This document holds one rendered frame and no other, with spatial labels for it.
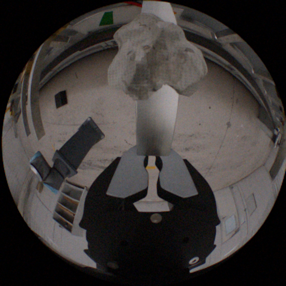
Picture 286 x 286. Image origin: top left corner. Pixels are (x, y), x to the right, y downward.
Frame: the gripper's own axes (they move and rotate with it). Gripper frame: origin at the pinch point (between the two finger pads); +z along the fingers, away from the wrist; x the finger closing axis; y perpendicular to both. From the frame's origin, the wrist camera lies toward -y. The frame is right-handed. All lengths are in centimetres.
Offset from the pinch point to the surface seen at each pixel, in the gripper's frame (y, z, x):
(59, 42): -30.6, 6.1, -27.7
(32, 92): -12.0, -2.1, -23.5
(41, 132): -2.1, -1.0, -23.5
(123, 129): 37, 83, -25
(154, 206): 233, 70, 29
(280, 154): -5.8, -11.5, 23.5
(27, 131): -2.6, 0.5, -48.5
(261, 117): -30, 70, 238
